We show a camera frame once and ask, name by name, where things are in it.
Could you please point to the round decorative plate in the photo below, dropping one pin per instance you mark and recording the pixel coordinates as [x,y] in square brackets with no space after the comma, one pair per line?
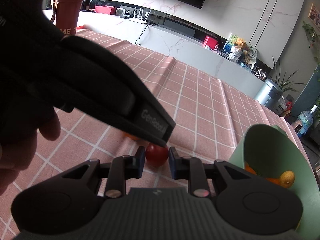
[252,53]

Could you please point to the long-leaved potted plant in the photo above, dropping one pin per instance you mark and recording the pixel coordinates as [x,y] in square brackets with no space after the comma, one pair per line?
[287,80]

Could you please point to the pink checked tablecloth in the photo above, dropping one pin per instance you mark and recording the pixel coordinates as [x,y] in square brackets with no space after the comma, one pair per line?
[200,100]

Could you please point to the large blue water bottle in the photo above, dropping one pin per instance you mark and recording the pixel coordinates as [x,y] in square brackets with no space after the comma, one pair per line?
[307,121]

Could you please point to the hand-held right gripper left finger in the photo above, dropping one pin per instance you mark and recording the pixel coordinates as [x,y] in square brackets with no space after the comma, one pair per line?
[141,162]

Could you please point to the small beige heater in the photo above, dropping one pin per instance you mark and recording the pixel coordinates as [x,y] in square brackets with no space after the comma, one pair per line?
[297,128]

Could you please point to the small yellow-brown fruit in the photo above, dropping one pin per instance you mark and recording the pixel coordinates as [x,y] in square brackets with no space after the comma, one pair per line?
[287,178]

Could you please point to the pink box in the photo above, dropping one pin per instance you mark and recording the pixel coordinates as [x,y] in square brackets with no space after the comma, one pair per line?
[210,42]

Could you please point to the teddy bear bouquet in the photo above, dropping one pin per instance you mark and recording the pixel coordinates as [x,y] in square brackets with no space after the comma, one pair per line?
[238,50]

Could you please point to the small grey clock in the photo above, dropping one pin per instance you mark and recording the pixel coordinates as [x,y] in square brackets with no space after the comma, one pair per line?
[121,11]

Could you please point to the framed wall picture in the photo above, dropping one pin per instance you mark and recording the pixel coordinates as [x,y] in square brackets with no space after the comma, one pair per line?
[314,15]

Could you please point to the white router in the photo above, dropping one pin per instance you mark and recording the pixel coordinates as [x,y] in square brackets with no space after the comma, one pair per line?
[140,17]

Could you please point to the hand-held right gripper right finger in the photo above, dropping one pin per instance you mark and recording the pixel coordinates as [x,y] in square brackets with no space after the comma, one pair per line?
[173,163]

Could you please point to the red tomato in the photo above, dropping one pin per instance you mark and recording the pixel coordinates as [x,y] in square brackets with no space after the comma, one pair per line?
[157,156]

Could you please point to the trailing ivy plant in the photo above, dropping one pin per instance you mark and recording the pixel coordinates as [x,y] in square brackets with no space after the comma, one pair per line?
[311,37]

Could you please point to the person's left hand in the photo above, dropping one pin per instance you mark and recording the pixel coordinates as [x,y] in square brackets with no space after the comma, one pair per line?
[17,160]

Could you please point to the green plastic colander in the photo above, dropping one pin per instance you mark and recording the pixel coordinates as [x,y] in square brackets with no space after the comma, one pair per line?
[270,150]

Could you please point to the white plastic bag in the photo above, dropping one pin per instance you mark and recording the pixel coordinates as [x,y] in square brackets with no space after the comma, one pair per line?
[280,106]

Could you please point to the blue green picture card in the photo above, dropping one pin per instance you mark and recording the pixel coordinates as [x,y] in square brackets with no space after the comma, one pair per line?
[228,43]

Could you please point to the cow-patterned ornament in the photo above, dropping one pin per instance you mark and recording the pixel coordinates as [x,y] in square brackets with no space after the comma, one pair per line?
[260,74]

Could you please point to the red flat box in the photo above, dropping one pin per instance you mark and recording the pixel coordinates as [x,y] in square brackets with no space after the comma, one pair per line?
[105,10]

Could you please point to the silver trash can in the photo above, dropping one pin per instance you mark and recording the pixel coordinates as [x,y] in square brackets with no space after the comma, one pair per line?
[268,92]

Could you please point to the white marble media cabinet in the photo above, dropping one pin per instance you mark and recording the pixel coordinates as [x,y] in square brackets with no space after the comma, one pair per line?
[180,45]

